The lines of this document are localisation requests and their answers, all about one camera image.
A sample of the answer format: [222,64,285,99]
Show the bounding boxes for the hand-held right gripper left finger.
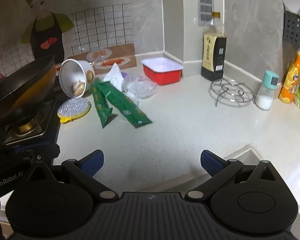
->
[27,149,119,201]

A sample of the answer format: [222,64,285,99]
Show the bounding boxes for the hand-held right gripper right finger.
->
[186,150,277,202]

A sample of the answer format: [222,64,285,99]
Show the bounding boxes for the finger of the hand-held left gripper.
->
[4,142,61,166]

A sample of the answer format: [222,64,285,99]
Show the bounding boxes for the green snack packet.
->
[104,81,153,128]
[90,79,114,129]

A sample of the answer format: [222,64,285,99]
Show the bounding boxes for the white paper bowl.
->
[59,59,96,98]

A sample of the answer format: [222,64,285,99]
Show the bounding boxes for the clear plastic bag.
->
[121,72,158,101]

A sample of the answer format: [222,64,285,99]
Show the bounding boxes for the white tissue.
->
[104,63,124,92]

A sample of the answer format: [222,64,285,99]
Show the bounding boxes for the red food tray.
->
[141,57,184,86]

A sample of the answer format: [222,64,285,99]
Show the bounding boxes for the silver yellow scrubber pad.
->
[57,98,92,123]

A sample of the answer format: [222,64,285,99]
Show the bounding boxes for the black wok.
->
[0,54,56,126]

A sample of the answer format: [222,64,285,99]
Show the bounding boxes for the metal steamer rack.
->
[210,78,256,108]

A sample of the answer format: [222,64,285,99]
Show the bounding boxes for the garlic bulb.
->
[72,79,86,96]

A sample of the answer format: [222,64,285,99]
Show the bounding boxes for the teal lid salt shaker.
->
[255,70,280,111]

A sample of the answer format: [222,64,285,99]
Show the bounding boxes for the soy sauce bottle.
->
[201,11,228,81]

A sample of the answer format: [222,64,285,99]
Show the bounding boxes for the orange detergent bottle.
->
[278,48,300,104]

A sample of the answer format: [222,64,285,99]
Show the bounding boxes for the grey vent grille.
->
[197,0,214,27]

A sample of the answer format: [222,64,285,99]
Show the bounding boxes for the black wall rack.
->
[282,11,300,51]

